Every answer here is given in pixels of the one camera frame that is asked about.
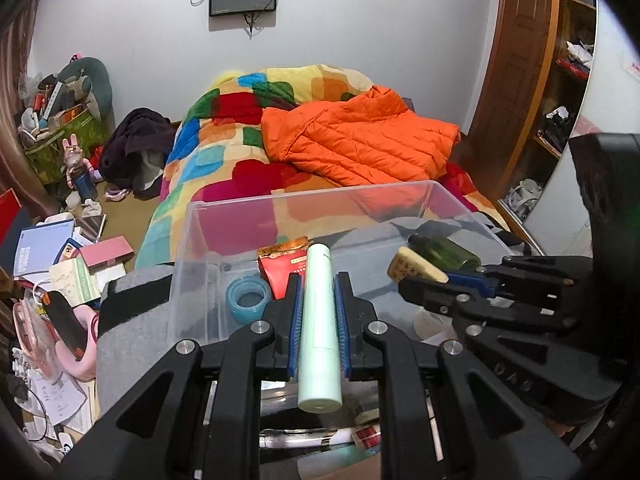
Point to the brown curtain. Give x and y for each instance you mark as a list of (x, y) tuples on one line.
[(15, 110)]

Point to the pale green tube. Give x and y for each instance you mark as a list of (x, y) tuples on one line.
[(320, 335)]

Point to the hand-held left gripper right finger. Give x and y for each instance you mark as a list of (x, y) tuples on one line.
[(343, 325)]

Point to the dark clothes pile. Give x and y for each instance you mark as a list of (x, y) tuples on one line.
[(135, 140)]

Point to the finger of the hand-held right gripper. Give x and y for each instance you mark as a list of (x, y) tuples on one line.
[(440, 300), (472, 282)]

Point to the orange down jacket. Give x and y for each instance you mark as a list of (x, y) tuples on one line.
[(350, 135)]

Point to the red snack packet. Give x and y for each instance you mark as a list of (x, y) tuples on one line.
[(280, 262)]

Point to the red board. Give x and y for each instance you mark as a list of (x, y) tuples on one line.
[(9, 212)]

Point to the blue tape roll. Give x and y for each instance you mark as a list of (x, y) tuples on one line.
[(248, 300)]

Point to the wooden door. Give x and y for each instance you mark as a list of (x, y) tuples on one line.
[(515, 70)]

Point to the wooden shelf unit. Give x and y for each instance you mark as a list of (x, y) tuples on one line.
[(555, 85)]

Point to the green bag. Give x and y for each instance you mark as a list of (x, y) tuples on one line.
[(75, 135)]

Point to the pile of white papers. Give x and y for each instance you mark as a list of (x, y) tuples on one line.
[(55, 395)]

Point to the blue book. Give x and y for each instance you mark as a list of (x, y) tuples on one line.
[(42, 247)]

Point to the pink box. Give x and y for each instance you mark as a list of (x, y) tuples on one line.
[(107, 252)]

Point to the white red tube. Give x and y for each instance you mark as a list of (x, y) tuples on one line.
[(310, 437)]

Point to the green bottle with beige cap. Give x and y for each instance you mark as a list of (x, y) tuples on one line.
[(442, 252)]

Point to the pink plastic holder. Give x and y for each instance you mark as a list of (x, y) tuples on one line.
[(80, 360)]

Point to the black orange tool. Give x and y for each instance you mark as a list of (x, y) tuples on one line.
[(65, 322)]

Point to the clear plastic storage bin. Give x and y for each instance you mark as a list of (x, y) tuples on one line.
[(225, 225)]

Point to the pink rabbit toy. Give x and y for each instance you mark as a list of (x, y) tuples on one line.
[(77, 160)]

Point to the dark booklet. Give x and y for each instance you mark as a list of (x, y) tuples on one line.
[(91, 227)]

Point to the colourful patchwork blanket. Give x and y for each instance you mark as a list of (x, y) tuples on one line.
[(220, 135)]

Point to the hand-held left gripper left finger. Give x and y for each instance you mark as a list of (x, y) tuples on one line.
[(295, 325)]

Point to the green white book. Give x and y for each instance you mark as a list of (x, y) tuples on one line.
[(75, 280)]

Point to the white shoes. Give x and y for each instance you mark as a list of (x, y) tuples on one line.
[(525, 199)]

